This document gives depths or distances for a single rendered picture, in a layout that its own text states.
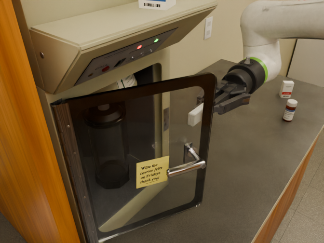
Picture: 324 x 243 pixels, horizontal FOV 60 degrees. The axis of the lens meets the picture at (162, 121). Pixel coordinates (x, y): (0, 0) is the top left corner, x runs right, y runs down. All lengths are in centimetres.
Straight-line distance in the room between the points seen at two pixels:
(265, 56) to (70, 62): 61
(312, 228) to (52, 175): 194
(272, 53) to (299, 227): 150
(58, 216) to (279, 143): 89
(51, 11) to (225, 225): 67
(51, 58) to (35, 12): 7
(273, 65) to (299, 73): 276
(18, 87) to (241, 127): 99
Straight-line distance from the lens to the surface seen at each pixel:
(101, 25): 42
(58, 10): 47
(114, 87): 61
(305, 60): 357
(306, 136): 126
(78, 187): 60
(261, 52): 86
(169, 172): 59
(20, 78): 35
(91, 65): 42
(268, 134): 120
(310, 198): 238
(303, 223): 220
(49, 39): 40
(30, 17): 45
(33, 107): 37
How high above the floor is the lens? 162
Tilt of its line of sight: 35 degrees down
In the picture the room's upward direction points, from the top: straight up
